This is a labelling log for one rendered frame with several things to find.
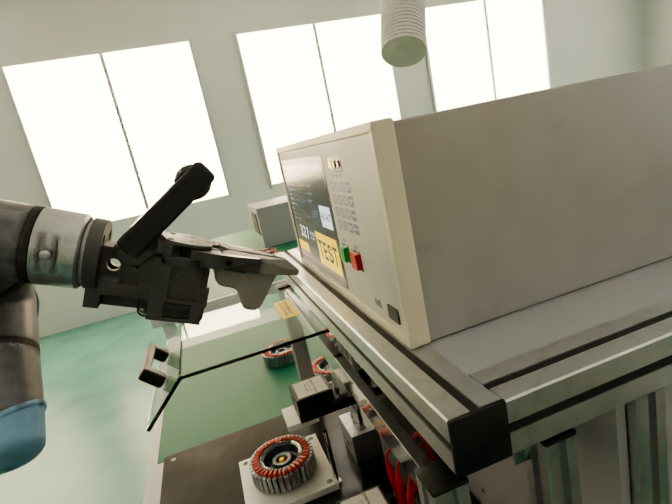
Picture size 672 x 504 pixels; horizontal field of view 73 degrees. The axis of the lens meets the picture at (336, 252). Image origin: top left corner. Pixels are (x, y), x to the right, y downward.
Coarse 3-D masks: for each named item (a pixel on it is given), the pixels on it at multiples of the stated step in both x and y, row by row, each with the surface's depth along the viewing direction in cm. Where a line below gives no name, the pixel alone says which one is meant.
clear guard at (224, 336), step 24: (216, 312) 80; (240, 312) 78; (264, 312) 75; (312, 312) 70; (192, 336) 71; (216, 336) 69; (240, 336) 67; (264, 336) 65; (288, 336) 63; (312, 336) 62; (168, 360) 71; (192, 360) 62; (216, 360) 60; (240, 360) 60; (168, 384) 61
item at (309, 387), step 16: (304, 384) 79; (320, 384) 77; (368, 384) 79; (304, 400) 74; (320, 400) 75; (336, 400) 76; (352, 400) 76; (288, 416) 77; (304, 416) 74; (320, 416) 75
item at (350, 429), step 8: (344, 416) 84; (352, 416) 83; (344, 424) 81; (352, 424) 81; (368, 424) 80; (344, 432) 83; (352, 432) 79; (360, 432) 78; (368, 432) 78; (376, 432) 79; (344, 440) 85; (352, 440) 78; (360, 440) 78; (368, 440) 78; (376, 440) 79; (352, 448) 79; (360, 448) 78; (368, 448) 79; (376, 448) 79; (360, 456) 78; (368, 456) 79
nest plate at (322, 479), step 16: (320, 448) 83; (240, 464) 83; (272, 464) 81; (320, 464) 79; (320, 480) 75; (336, 480) 74; (256, 496) 74; (272, 496) 74; (288, 496) 73; (304, 496) 72; (320, 496) 73
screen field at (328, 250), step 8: (320, 240) 64; (328, 240) 60; (320, 248) 66; (328, 248) 61; (336, 248) 57; (320, 256) 67; (328, 256) 62; (336, 256) 58; (328, 264) 64; (336, 264) 59; (336, 272) 60
